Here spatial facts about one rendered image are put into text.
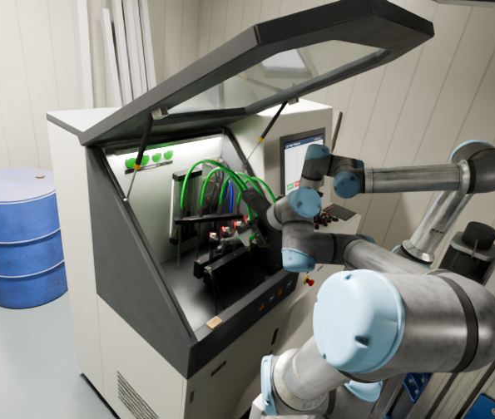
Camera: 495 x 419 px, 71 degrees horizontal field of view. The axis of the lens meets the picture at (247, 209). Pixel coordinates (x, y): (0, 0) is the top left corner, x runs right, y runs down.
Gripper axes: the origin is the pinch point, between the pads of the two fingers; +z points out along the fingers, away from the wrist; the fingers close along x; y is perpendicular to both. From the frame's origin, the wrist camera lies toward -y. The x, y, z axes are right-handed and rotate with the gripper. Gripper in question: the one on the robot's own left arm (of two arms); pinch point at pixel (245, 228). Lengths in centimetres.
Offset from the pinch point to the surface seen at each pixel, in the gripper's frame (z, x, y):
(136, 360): 61, -41, 25
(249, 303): 28.2, 1.2, 25.6
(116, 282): 45, -36, -6
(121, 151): 20, -19, -45
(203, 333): 21.9, -21.7, 24.5
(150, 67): 151, 71, -161
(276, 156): 34, 51, -25
